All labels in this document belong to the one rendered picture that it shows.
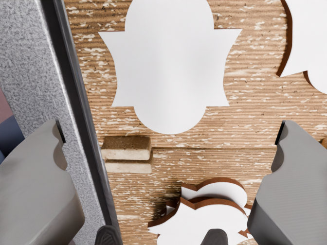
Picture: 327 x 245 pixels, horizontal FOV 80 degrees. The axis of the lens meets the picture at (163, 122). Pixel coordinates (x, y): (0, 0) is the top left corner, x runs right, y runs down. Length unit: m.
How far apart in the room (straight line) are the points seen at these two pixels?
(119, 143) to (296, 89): 0.21
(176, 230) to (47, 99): 0.25
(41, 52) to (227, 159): 0.26
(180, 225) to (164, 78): 0.21
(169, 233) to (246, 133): 0.18
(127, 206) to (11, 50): 0.27
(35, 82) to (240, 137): 0.26
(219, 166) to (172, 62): 0.16
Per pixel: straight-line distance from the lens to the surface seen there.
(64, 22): 0.25
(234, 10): 0.21
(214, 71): 0.20
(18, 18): 0.27
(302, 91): 0.26
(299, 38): 0.22
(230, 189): 0.31
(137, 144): 0.24
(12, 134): 0.65
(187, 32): 0.19
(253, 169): 0.31
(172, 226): 0.31
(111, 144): 0.25
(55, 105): 0.29
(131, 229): 0.41
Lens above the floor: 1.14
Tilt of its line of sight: 58 degrees down
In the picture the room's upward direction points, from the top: 175 degrees counter-clockwise
